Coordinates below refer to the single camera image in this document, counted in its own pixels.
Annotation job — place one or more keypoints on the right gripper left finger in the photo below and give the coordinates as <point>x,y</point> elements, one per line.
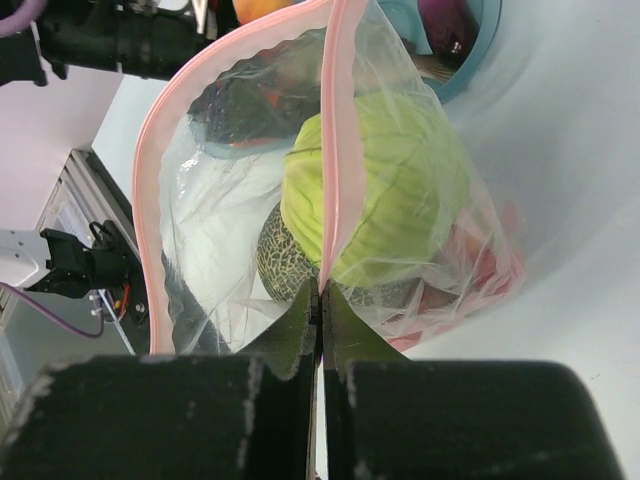
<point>283,435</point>

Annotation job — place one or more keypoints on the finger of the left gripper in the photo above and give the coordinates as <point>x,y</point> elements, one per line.
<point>210,110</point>

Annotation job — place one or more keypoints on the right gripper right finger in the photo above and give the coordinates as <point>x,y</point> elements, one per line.
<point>345,338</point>

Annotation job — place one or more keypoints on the clear zip top bag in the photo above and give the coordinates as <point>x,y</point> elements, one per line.
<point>198,217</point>

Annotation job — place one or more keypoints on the green striped melon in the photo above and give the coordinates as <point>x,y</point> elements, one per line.
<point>283,268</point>

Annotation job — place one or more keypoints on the red cherry tomato bunch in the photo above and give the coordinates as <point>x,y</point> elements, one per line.
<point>488,267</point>

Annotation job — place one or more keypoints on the green cabbage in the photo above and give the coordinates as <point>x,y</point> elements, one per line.
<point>418,175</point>

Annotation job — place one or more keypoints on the orange peach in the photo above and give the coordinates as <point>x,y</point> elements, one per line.
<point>250,10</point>

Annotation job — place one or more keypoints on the teal plastic tray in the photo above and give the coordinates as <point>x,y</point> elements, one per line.
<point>297,64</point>

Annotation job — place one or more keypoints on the grey fish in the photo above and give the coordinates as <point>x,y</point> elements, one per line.
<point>431,67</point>

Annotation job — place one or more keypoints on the purple eggplant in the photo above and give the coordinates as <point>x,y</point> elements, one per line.
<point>449,25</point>

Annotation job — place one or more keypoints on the aluminium rail front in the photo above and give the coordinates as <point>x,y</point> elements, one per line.
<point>83,193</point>

